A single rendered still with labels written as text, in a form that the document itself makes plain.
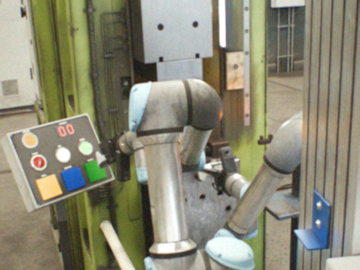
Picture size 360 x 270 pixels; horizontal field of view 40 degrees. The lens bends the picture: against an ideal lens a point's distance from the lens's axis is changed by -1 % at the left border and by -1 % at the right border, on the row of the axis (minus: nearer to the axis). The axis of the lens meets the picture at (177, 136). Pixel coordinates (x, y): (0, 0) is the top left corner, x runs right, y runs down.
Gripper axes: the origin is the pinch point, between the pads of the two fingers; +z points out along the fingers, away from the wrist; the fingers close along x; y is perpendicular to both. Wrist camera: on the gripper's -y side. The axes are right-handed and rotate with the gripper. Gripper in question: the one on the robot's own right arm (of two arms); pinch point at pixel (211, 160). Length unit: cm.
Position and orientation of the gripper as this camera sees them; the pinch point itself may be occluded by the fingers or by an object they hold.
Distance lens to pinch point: 192.0
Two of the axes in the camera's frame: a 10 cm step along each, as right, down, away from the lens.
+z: -3.5, -2.7, 9.0
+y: 0.4, 9.5, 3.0
